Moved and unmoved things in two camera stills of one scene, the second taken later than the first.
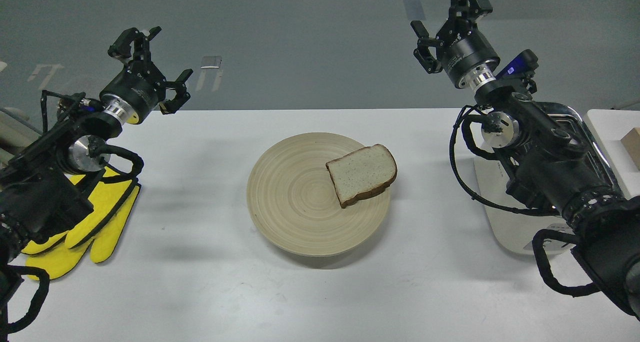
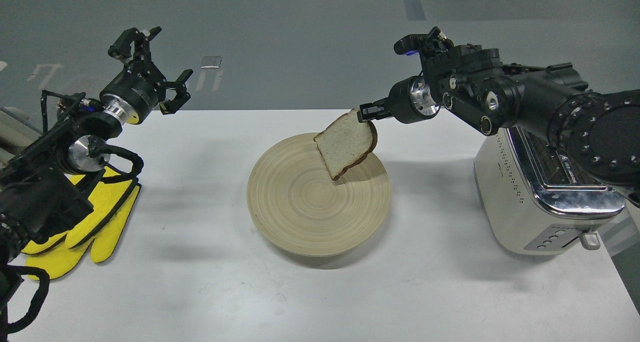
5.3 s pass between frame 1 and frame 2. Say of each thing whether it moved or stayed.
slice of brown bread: moved
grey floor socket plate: stayed
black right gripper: moved
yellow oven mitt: stayed
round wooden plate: stayed
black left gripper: stayed
